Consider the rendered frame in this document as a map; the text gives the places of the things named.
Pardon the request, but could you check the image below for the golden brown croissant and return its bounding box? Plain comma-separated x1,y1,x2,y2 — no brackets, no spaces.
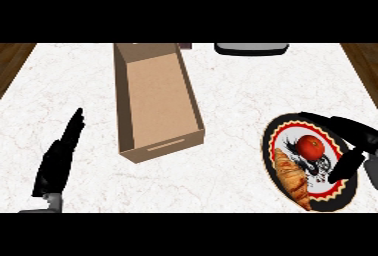
272,147,313,211

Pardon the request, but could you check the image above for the grey black appliance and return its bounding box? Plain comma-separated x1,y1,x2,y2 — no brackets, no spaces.
213,43,291,57

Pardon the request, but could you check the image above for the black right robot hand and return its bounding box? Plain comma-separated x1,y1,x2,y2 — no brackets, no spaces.
297,111,378,185

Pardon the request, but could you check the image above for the brown cardboard box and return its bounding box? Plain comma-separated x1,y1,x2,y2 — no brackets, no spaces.
112,43,207,164

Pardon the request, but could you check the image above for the red tomato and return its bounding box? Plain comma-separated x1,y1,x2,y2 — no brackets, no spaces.
296,134,327,161

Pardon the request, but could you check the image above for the black red patterned plate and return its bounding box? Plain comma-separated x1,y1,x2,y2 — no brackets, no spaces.
260,112,361,213

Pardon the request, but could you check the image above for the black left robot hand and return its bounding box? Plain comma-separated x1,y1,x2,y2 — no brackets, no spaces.
31,107,87,198

